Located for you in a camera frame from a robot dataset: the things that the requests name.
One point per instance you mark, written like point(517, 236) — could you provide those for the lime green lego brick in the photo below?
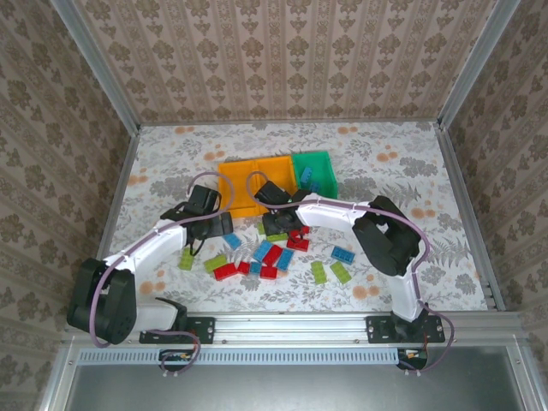
point(187, 259)
point(341, 272)
point(319, 271)
point(261, 228)
point(215, 263)
point(276, 237)

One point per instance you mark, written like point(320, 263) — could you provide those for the orange plastic bin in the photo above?
point(276, 171)
point(240, 188)

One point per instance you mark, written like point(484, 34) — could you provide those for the small blue lego brick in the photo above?
point(255, 268)

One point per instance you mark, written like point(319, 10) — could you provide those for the small red lego brick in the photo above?
point(243, 268)

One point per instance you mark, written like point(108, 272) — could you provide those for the green plastic bin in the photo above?
point(323, 169)

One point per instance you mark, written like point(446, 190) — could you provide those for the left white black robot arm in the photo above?
point(154, 252)

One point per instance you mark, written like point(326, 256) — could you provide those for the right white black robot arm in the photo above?
point(325, 216)

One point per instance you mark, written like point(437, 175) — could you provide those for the grey metal panel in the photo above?
point(291, 389)

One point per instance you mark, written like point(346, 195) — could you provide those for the aluminium mounting rail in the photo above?
point(291, 327)

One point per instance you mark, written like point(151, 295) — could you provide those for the aluminium side rail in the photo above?
point(113, 214)
point(460, 192)

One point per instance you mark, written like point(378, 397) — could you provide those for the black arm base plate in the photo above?
point(205, 329)
point(377, 329)

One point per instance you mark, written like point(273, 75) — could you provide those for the aluminium frame post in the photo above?
point(474, 64)
point(98, 64)

